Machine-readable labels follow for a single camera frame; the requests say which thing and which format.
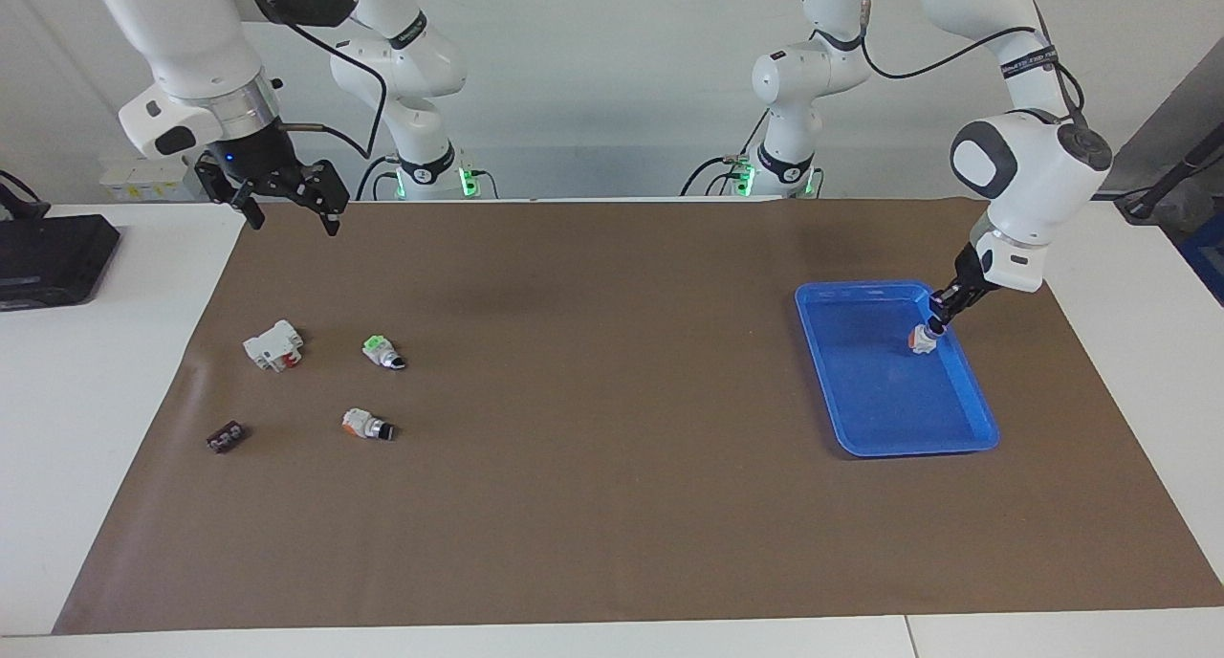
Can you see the white wall socket box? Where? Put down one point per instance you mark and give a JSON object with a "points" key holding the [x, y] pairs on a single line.
{"points": [[143, 182]]}

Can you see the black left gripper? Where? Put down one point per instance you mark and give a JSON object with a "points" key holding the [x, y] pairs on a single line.
{"points": [[971, 275]]}

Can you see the black flat electronic box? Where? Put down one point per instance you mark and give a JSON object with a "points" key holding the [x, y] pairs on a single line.
{"points": [[48, 256]]}

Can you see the brown table mat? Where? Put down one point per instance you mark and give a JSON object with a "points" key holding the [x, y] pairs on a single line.
{"points": [[612, 467]]}

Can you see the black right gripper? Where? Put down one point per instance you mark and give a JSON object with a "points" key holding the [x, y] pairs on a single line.
{"points": [[258, 156]]}

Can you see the orange white selector switch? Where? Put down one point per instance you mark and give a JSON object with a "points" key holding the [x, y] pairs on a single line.
{"points": [[359, 422], [923, 339]]}

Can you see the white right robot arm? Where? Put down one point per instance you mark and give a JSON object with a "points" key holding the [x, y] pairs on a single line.
{"points": [[182, 27]]}

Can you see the black stand pole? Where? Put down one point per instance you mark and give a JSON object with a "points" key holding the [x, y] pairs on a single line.
{"points": [[1176, 175]]}

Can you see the white red circuit breaker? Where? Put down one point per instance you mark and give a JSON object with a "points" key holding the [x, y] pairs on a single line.
{"points": [[268, 344]]}

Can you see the dark brown terminal block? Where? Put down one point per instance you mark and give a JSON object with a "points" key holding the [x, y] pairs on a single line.
{"points": [[227, 437]]}

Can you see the green white selector switch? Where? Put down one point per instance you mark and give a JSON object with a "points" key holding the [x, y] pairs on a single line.
{"points": [[378, 347]]}

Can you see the blue crate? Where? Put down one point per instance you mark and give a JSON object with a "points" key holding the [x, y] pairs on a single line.
{"points": [[1207, 266]]}

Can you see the blue plastic tray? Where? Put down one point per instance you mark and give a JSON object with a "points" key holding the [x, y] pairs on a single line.
{"points": [[880, 400]]}

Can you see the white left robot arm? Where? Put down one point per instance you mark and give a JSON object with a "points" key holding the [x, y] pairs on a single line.
{"points": [[1033, 170]]}

